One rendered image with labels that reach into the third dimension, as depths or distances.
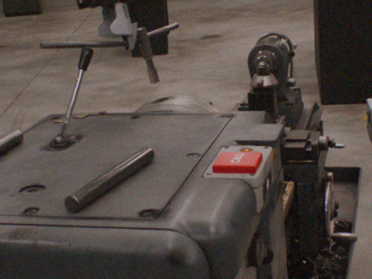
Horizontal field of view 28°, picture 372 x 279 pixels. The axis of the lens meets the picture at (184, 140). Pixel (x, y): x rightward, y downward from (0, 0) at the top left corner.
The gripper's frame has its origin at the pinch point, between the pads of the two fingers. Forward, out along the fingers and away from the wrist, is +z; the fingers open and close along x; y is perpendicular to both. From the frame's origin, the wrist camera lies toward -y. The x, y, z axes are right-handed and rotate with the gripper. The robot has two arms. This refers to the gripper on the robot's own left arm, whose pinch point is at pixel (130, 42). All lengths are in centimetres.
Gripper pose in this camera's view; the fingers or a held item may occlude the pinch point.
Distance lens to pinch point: 148.0
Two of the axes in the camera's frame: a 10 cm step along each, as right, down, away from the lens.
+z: 2.5, 9.4, 2.3
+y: -6.9, 3.4, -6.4
